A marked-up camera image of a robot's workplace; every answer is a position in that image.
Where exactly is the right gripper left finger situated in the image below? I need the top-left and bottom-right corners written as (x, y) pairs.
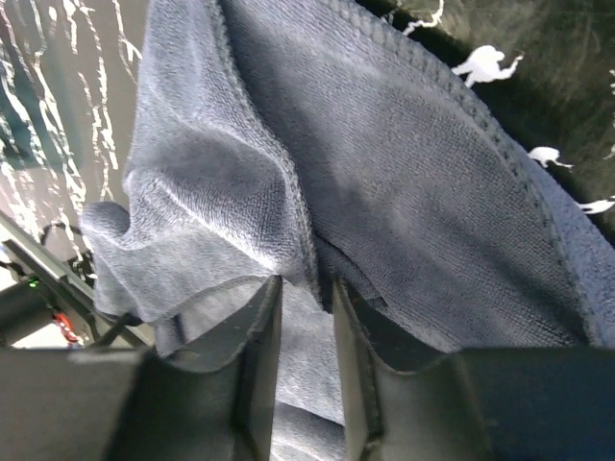
top-left (158, 276), bottom-right (283, 460)

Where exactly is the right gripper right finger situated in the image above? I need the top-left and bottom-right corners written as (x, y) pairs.
top-left (331, 278), bottom-right (453, 461)

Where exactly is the dark grey-blue towel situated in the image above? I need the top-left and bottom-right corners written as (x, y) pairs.
top-left (81, 1), bottom-right (614, 460)

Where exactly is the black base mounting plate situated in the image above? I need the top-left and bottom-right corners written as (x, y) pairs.
top-left (1, 213), bottom-right (151, 348)

